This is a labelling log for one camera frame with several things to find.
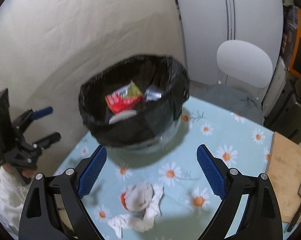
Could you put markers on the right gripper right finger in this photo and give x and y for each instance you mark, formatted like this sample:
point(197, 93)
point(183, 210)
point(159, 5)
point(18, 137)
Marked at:
point(261, 218)

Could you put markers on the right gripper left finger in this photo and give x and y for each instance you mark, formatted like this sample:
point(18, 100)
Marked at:
point(40, 218)

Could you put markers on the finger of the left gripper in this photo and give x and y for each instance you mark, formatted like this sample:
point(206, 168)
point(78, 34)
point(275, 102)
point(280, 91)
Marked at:
point(47, 141)
point(42, 113)

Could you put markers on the white orange knit glove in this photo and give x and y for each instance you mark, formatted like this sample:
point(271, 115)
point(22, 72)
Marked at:
point(136, 198)

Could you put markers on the white tissue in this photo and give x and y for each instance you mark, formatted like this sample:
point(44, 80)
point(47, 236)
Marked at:
point(139, 221)

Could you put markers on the white left sleeve forearm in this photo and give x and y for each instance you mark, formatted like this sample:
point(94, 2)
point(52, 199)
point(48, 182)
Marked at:
point(12, 199)

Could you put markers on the trash bin with black bag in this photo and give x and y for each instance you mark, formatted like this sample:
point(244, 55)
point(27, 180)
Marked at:
point(154, 121)

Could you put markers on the person's left hand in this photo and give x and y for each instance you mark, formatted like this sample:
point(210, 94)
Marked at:
point(28, 173)

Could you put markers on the wooden cutting board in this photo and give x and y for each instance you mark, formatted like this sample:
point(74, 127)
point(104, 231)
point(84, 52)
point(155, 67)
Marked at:
point(283, 166)

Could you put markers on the daisy pattern blue tablecloth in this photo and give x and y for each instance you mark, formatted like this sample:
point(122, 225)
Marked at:
point(188, 203)

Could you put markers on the red snack wrapper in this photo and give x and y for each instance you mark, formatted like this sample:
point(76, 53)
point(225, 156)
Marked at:
point(125, 98)

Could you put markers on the dark storage box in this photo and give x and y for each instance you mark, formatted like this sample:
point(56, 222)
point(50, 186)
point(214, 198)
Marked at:
point(285, 116)

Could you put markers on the grey cushion on chair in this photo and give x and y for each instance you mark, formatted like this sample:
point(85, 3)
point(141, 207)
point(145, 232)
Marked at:
point(235, 101)

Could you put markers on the white chair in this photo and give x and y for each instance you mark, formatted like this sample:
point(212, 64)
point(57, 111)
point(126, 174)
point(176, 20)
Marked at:
point(245, 62)

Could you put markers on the white cabinet door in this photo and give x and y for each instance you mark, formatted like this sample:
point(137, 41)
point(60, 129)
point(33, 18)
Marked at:
point(207, 24)

